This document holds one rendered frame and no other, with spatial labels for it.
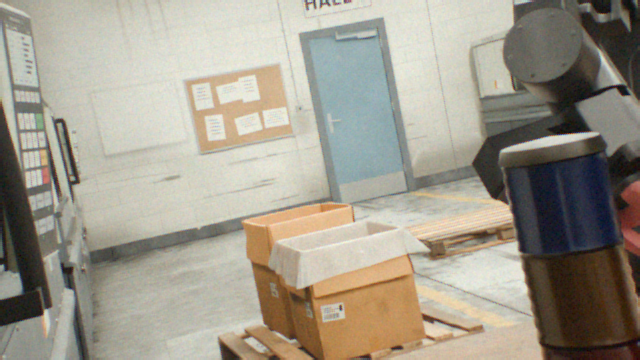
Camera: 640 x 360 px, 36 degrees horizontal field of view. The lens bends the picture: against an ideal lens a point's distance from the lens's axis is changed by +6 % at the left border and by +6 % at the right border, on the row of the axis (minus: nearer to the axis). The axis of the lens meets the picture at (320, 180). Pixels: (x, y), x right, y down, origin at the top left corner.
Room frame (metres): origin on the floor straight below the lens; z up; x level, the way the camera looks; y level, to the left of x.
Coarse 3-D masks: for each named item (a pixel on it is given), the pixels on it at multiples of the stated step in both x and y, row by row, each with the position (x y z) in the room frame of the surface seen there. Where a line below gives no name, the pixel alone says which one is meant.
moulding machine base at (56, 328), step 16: (48, 272) 3.14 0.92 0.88; (0, 288) 2.18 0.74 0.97; (16, 288) 2.12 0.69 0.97; (64, 288) 3.94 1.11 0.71; (64, 304) 3.54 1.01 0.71; (32, 320) 2.27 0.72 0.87; (48, 320) 2.73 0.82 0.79; (64, 320) 3.22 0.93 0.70; (0, 336) 1.56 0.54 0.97; (16, 336) 1.89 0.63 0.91; (32, 336) 2.20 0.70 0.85; (48, 336) 2.63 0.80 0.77; (64, 336) 2.95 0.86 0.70; (0, 352) 1.52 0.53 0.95; (16, 352) 1.84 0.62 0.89; (32, 352) 2.13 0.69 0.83; (48, 352) 2.54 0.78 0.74; (64, 352) 2.73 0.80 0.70
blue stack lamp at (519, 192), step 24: (504, 168) 0.37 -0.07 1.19; (528, 168) 0.36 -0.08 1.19; (552, 168) 0.35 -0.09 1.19; (576, 168) 0.35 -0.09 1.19; (600, 168) 0.36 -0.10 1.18; (528, 192) 0.36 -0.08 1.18; (552, 192) 0.35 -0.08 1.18; (576, 192) 0.35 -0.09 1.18; (600, 192) 0.36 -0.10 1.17; (528, 216) 0.36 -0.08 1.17; (552, 216) 0.36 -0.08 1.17; (576, 216) 0.35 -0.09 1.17; (600, 216) 0.36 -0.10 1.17; (528, 240) 0.36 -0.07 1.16; (552, 240) 0.36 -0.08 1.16; (576, 240) 0.35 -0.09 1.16; (600, 240) 0.36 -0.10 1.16
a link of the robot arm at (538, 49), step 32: (512, 0) 0.83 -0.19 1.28; (544, 0) 0.73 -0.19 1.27; (512, 32) 0.73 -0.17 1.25; (544, 32) 0.72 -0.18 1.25; (576, 32) 0.71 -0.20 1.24; (608, 32) 0.81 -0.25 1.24; (512, 64) 0.73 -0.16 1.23; (544, 64) 0.71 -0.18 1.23; (576, 64) 0.71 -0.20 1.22; (544, 96) 0.75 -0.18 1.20; (576, 96) 0.75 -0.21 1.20
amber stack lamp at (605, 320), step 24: (624, 240) 0.37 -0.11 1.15; (528, 264) 0.37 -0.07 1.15; (552, 264) 0.36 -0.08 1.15; (576, 264) 0.35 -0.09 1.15; (600, 264) 0.35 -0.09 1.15; (624, 264) 0.36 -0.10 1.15; (528, 288) 0.37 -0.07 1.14; (552, 288) 0.36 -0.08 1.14; (576, 288) 0.35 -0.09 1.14; (600, 288) 0.35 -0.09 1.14; (624, 288) 0.36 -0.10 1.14; (552, 312) 0.36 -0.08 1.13; (576, 312) 0.36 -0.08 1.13; (600, 312) 0.35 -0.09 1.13; (624, 312) 0.36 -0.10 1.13; (552, 336) 0.36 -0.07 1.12; (576, 336) 0.36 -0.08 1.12; (600, 336) 0.35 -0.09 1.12; (624, 336) 0.36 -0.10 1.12
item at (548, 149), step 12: (528, 144) 0.37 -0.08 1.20; (540, 144) 0.36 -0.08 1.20; (552, 144) 0.36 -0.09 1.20; (564, 144) 0.35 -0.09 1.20; (576, 144) 0.35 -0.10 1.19; (588, 144) 0.36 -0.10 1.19; (600, 144) 0.36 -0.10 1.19; (504, 156) 0.37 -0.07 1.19; (516, 156) 0.36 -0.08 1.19; (528, 156) 0.36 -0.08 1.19; (540, 156) 0.36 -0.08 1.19; (552, 156) 0.35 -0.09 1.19; (564, 156) 0.35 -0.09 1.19; (576, 156) 0.35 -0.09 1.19
